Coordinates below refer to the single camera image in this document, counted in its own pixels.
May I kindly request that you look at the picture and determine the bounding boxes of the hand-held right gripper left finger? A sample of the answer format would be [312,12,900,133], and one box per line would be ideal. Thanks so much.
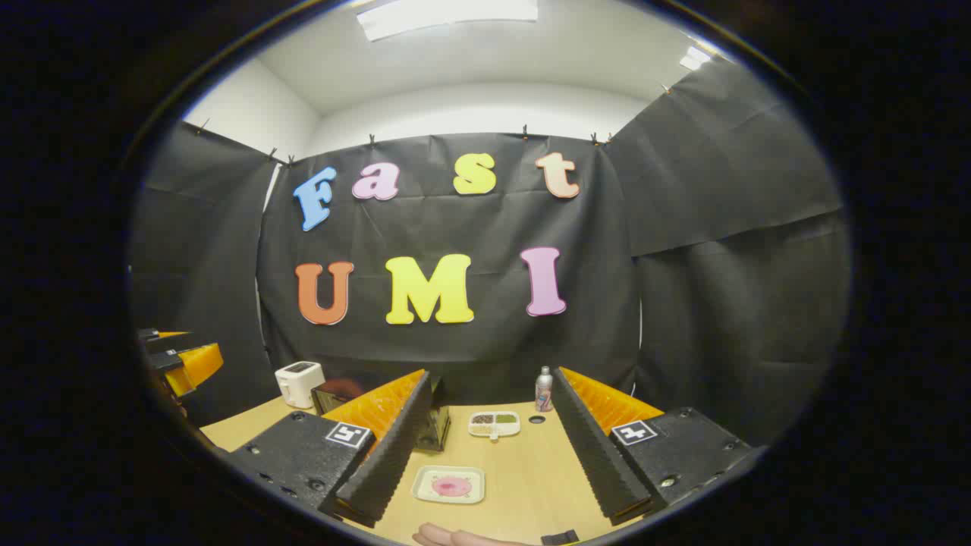
[228,369,434,529]

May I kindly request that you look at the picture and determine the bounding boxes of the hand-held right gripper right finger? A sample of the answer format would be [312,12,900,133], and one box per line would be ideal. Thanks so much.
[551,366,756,526]

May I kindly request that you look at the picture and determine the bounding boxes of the white food tray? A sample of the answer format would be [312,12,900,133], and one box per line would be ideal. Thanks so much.
[411,465,486,505]

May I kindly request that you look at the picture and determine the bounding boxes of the black electric oven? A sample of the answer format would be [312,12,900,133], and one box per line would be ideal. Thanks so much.
[311,373,453,454]

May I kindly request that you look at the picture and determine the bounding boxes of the white divided snack tray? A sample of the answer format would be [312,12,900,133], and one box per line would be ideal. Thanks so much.
[467,410,522,442]

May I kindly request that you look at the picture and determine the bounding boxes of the white toaster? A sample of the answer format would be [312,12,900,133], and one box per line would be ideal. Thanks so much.
[275,361,325,410]

